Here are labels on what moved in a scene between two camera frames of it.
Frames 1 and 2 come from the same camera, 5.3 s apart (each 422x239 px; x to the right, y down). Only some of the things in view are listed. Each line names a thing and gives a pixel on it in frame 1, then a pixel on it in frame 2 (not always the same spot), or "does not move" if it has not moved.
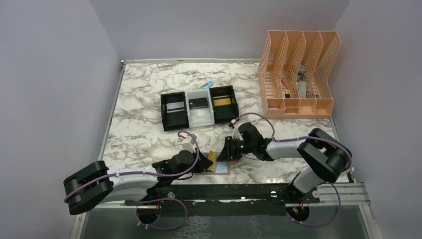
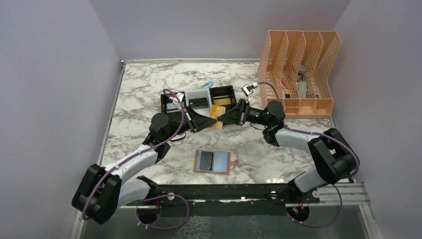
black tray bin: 174,120 does not move
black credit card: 199,103 does not move
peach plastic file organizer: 293,72 does not move
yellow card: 212,156 to 216,111
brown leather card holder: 219,167 does not move
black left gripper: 203,164 to 198,121
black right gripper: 228,152 to 238,115
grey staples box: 302,89 does not move
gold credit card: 220,102 does not move
